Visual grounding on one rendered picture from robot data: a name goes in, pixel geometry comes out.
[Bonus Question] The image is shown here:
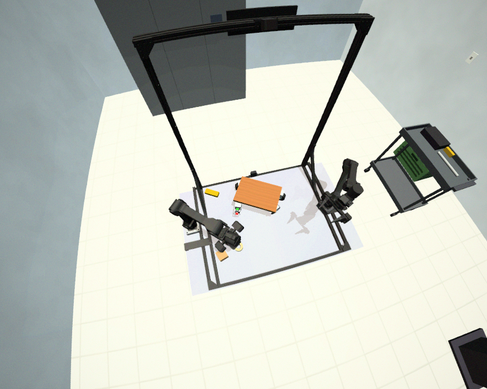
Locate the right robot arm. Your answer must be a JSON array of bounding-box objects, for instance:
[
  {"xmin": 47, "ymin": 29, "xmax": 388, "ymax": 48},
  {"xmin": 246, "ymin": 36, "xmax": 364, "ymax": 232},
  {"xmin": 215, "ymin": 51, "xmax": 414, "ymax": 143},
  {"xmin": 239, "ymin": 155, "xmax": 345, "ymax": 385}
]
[{"xmin": 169, "ymin": 199, "xmax": 241, "ymax": 250}]

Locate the yellow rectangular block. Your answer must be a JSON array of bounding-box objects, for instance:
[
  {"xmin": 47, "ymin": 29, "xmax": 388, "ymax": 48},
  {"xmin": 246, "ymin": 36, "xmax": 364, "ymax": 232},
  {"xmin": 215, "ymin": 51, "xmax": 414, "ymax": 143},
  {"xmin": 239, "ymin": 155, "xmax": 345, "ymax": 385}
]
[{"xmin": 205, "ymin": 188, "xmax": 219, "ymax": 197}]

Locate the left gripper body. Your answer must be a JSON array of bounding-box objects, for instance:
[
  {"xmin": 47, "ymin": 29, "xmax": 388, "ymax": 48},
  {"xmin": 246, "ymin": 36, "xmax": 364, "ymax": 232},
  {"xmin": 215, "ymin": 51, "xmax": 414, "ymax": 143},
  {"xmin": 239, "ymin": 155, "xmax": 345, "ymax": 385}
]
[{"xmin": 321, "ymin": 191, "xmax": 352, "ymax": 224}]

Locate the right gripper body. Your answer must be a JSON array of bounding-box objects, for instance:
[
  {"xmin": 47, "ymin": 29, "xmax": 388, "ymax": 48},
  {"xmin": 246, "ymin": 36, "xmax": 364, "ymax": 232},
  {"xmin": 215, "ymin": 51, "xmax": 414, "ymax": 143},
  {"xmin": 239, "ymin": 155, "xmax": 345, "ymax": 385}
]
[{"xmin": 215, "ymin": 221, "xmax": 244, "ymax": 253}]

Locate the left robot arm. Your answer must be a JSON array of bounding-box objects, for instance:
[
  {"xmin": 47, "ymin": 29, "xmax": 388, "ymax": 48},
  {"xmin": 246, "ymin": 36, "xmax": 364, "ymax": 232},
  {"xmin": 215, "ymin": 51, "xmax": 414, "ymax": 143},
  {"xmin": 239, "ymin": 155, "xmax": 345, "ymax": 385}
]
[{"xmin": 331, "ymin": 158, "xmax": 364, "ymax": 209}]

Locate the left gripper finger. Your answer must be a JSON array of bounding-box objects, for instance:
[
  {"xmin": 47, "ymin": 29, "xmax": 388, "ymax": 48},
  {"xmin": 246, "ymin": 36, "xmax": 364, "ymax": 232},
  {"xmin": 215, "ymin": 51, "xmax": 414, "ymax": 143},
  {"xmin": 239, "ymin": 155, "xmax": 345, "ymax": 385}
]
[
  {"xmin": 318, "ymin": 195, "xmax": 329, "ymax": 209},
  {"xmin": 331, "ymin": 215, "xmax": 347, "ymax": 223}
]

